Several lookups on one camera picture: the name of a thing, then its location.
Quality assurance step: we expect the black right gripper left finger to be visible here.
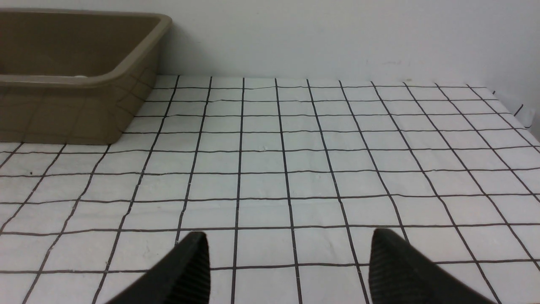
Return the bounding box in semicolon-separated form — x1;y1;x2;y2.
108;232;211;304

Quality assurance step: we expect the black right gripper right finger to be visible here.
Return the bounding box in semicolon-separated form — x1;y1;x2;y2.
369;228;492;304

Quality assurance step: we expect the white grid-patterned tablecloth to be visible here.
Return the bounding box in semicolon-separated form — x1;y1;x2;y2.
0;76;540;304

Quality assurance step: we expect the tan plastic bin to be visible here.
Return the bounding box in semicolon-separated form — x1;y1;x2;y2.
0;8;173;146

